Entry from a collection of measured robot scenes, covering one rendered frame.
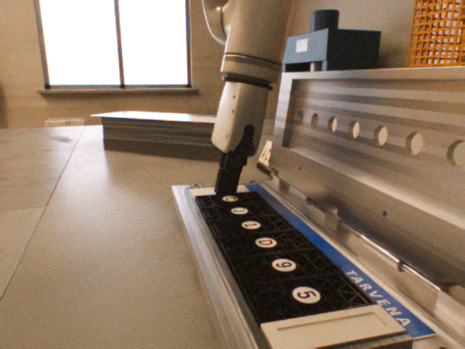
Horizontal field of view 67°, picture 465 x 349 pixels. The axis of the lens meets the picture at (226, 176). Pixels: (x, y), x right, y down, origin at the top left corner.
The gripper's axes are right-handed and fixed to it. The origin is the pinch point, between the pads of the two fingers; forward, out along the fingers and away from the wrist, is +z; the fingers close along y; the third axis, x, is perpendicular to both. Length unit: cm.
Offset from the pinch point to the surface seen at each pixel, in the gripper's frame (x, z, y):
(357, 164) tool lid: 10.6, -8.2, 15.3
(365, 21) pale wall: 155, -94, -219
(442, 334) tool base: 8.6, 1.0, 33.1
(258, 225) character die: 0.8, 1.3, 13.5
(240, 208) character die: 0.3, 1.4, 7.6
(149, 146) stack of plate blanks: -9.4, 4.8, -48.5
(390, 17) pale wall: 157, -93, -192
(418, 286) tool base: 11.5, 0.4, 27.4
